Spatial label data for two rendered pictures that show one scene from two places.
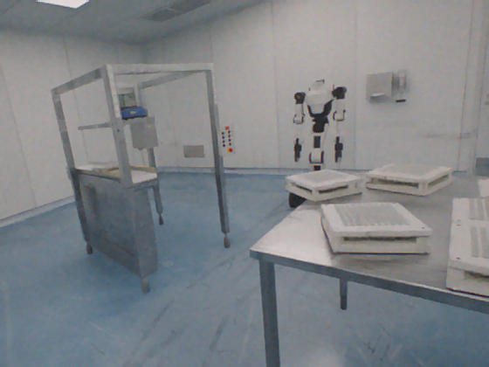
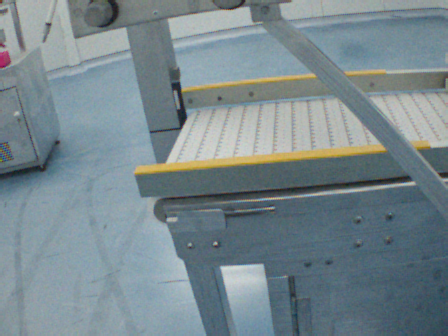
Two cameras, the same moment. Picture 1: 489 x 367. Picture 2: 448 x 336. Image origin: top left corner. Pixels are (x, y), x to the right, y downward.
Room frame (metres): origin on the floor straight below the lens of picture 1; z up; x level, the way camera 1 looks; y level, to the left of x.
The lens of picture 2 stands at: (2.85, -0.14, 1.18)
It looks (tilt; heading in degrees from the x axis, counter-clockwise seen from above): 27 degrees down; 139
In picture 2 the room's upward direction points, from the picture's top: 11 degrees counter-clockwise
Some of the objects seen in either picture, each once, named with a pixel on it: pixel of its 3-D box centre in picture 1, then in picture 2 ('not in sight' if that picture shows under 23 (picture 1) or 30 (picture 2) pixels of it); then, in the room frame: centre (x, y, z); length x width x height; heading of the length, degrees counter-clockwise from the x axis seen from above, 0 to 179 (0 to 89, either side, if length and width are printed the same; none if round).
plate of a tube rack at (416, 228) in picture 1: (368, 218); not in sight; (0.91, -0.61, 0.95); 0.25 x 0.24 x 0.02; 161
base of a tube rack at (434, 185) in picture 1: (407, 182); not in sight; (1.34, -1.07, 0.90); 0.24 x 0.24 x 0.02; 28
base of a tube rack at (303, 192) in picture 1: (321, 188); not in sight; (1.43, -0.72, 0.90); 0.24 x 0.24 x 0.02; 9
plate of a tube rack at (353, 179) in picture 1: (321, 179); not in sight; (1.43, -0.72, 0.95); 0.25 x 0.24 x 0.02; 99
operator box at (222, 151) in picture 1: (225, 141); not in sight; (2.76, -0.53, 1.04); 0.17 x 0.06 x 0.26; 127
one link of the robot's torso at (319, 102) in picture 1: (320, 101); not in sight; (3.66, -1.84, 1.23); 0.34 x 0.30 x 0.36; 49
